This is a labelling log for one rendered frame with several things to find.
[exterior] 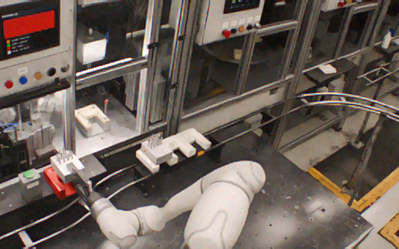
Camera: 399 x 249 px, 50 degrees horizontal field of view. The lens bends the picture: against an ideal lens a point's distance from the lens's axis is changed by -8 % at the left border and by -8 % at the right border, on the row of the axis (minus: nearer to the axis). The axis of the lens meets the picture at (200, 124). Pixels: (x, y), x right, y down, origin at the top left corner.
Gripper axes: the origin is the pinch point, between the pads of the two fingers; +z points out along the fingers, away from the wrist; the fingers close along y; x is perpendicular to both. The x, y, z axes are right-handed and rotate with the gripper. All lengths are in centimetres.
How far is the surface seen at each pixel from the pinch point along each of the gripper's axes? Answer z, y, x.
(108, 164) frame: 34, -44, -41
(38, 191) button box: 5.5, -9.1, 14.4
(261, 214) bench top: -43, -35, -82
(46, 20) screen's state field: 18, 61, 2
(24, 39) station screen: 17, 56, 11
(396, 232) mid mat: -89, -100, -215
